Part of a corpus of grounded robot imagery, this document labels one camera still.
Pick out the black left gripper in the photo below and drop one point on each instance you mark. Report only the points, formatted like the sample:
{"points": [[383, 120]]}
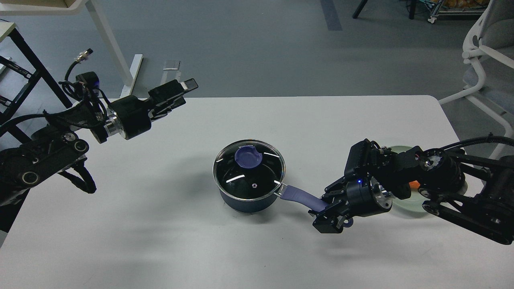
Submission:
{"points": [[129, 116]]}

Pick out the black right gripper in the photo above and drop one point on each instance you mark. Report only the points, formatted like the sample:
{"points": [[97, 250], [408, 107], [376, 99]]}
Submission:
{"points": [[347, 199]]}

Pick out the dark blue saucepan purple handle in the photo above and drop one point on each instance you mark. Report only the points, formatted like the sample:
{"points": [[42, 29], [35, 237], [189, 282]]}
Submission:
{"points": [[284, 192]]}

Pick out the glass lid purple knob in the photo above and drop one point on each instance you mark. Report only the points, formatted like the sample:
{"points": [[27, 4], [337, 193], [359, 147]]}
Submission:
{"points": [[248, 170]]}

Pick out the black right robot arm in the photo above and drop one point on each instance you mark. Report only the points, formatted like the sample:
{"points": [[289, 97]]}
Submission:
{"points": [[472, 192]]}

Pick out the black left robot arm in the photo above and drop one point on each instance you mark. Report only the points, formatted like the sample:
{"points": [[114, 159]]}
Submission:
{"points": [[57, 149]]}

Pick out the translucent green plate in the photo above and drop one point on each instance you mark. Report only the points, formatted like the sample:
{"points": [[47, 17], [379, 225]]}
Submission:
{"points": [[413, 206]]}

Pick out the orange carrot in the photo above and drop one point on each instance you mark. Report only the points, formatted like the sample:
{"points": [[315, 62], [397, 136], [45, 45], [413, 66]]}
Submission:
{"points": [[414, 184]]}

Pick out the white desk with leg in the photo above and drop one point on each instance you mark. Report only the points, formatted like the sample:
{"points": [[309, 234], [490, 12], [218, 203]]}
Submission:
{"points": [[128, 71]]}

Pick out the white office chair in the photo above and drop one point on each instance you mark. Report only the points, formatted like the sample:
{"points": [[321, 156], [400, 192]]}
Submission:
{"points": [[488, 49]]}

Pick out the wheeled cart base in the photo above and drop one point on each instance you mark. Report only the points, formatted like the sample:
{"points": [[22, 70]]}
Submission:
{"points": [[436, 9]]}

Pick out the black metal shelf frame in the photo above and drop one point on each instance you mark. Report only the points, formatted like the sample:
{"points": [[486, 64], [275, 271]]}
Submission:
{"points": [[8, 30]]}

